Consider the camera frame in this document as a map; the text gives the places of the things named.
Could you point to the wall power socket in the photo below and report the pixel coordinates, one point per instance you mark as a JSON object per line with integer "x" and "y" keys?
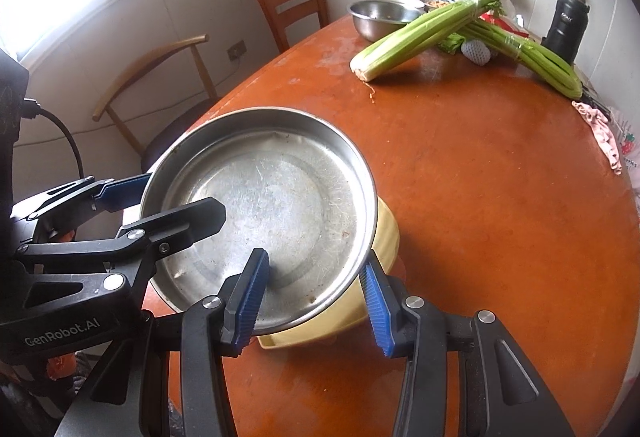
{"x": 236, "y": 51}

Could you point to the right gripper black blue-padded own right finger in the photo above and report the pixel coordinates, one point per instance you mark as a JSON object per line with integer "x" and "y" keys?
{"x": 501, "y": 392}

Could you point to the large celery bunch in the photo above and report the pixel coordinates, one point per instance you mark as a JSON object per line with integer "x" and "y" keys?
{"x": 420, "y": 34}

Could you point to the pink patterned cloth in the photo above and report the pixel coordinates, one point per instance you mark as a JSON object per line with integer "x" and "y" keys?
{"x": 602, "y": 133}

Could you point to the black thermos flask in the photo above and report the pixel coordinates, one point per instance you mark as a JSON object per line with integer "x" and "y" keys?
{"x": 567, "y": 28}

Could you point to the round steel pan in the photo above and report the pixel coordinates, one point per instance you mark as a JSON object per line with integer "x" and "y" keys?
{"x": 292, "y": 184}

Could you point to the yellow plate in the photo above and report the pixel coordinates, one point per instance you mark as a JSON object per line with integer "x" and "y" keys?
{"x": 351, "y": 308}

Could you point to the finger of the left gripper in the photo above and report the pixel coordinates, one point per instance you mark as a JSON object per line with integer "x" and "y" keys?
{"x": 165, "y": 229}
{"x": 47, "y": 216}

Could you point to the right gripper black blue-padded own left finger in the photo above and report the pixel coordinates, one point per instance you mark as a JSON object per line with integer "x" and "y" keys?
{"x": 218, "y": 326}

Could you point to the curved back wooden chair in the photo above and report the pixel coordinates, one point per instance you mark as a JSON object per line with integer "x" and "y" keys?
{"x": 158, "y": 96}

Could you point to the white foam net fruit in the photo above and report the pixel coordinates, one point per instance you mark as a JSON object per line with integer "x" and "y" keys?
{"x": 476, "y": 51}

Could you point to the steel bowl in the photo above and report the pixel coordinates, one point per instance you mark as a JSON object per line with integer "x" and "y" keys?
{"x": 375, "y": 19}

